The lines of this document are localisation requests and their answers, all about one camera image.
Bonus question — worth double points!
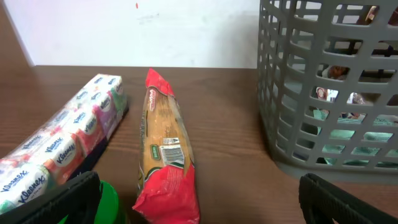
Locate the Nescafe Gold coffee bag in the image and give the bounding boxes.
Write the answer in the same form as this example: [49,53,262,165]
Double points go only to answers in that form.
[356,6,398,26]

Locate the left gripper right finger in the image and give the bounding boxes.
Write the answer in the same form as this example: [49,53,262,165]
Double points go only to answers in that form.
[298,173,397,224]

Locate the Kleenex tissue multipack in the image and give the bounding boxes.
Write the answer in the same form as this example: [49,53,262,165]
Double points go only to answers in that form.
[1,74,127,213]

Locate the green lid spice jar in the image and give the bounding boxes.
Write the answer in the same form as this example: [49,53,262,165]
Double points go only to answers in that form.
[57,180,125,224]

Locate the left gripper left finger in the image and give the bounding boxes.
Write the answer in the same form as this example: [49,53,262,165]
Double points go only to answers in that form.
[1,171,101,224]

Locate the dried mushroom pouch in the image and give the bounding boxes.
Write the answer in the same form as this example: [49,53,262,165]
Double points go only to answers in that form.
[315,65,366,120]

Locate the spaghetti pack orange ends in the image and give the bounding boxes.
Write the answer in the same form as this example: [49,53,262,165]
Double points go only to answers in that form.
[132,68,200,223]

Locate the white teal small packet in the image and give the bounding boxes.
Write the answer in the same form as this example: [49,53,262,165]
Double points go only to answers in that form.
[313,109,397,169]

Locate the grey plastic basket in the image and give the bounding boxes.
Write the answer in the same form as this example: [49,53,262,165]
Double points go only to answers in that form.
[257,0,397,184]

